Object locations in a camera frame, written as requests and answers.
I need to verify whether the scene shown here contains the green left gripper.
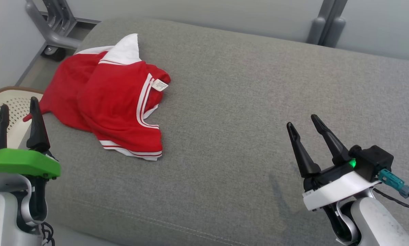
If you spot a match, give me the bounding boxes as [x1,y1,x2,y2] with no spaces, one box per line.
[0,97,61,180]

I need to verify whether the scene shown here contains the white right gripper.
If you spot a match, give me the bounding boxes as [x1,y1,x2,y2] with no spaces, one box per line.
[286,114,381,211]

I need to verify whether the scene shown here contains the red shorts white stripe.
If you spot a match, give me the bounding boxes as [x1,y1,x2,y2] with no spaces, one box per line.
[23,46,107,132]

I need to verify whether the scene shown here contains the red jersey shirt white sleeves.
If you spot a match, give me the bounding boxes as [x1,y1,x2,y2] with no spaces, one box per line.
[76,33,171,161]

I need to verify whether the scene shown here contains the beige perforated laundry basket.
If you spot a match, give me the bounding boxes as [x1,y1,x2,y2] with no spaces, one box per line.
[0,86,44,151]

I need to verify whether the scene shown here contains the grey fabric sofa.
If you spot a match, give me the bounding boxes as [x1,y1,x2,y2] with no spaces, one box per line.
[18,17,409,246]

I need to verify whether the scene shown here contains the right camera cable teal plug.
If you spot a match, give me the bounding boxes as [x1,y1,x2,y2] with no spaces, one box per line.
[378,168,409,214]

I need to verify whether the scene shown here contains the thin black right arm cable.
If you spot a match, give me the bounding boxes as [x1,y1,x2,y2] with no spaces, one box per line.
[373,188,409,216]

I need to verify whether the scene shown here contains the grey metal frame with caster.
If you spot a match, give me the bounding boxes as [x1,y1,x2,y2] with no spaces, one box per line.
[25,0,100,62]

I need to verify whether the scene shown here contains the thin black left arm cables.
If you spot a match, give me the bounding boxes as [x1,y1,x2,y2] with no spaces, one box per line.
[40,222,56,246]

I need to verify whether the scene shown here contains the grey double metal post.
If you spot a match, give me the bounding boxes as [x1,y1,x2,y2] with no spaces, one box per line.
[307,0,348,47]

